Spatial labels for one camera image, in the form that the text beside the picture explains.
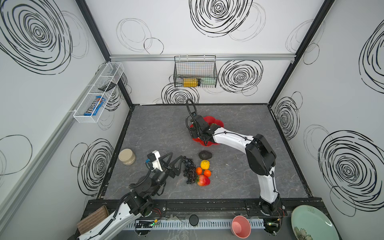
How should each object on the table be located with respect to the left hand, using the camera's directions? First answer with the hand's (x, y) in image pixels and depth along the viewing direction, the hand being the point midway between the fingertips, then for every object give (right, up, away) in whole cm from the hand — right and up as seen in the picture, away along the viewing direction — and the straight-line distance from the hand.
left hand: (178, 156), depth 70 cm
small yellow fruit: (+14, -8, +14) cm, 21 cm away
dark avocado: (+14, -4, +17) cm, 23 cm away
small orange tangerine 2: (+15, -13, +13) cm, 24 cm away
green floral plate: (+62, -30, -2) cm, 69 cm away
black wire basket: (+11, +50, +28) cm, 58 cm away
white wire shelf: (-44, +46, +21) cm, 67 cm away
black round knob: (+7, -25, -7) cm, 27 cm away
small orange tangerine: (+10, -11, +12) cm, 19 cm away
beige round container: (-31, -4, +14) cm, 34 cm away
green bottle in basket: (+16, +40, +17) cm, 46 cm away
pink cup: (+29, -33, -1) cm, 44 cm away
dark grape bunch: (+5, -12, +12) cm, 17 cm away
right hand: (+9, +13, +24) cm, 28 cm away
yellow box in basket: (+5, +40, +17) cm, 43 cm away
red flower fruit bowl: (+20, +17, +35) cm, 44 cm away
